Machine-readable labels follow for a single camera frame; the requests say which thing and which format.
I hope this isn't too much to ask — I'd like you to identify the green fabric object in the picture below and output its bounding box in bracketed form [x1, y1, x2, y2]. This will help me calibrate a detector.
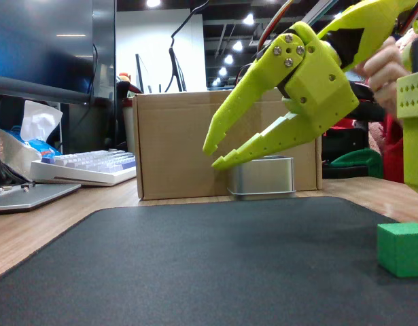
[329, 147, 384, 180]

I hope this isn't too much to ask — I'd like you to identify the green cube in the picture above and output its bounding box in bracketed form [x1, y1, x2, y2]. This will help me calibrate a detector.
[377, 221, 418, 279]

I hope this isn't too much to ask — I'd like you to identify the white keyboard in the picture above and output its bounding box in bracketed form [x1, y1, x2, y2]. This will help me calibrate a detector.
[29, 148, 138, 188]

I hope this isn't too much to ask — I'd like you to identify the red sleeved forearm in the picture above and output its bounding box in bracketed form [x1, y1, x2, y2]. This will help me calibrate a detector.
[367, 114, 406, 185]

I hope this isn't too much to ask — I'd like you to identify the silver monitor stand base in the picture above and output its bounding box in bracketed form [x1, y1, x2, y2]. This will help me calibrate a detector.
[0, 182, 82, 215]

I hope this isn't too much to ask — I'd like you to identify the person's hand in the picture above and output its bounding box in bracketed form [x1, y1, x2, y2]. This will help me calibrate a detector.
[352, 35, 411, 120]

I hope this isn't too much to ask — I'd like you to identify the black mouse mat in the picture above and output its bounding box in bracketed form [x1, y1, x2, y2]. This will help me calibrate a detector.
[0, 196, 418, 326]

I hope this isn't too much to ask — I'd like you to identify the tissue pack with white tissue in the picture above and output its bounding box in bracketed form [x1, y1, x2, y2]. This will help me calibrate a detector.
[0, 99, 64, 166]

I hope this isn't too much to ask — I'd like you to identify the dark computer monitor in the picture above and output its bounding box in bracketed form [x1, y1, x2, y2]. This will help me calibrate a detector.
[0, 0, 117, 105]

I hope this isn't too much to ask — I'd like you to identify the brown cardboard box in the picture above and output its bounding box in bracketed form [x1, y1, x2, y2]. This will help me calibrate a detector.
[131, 89, 324, 202]

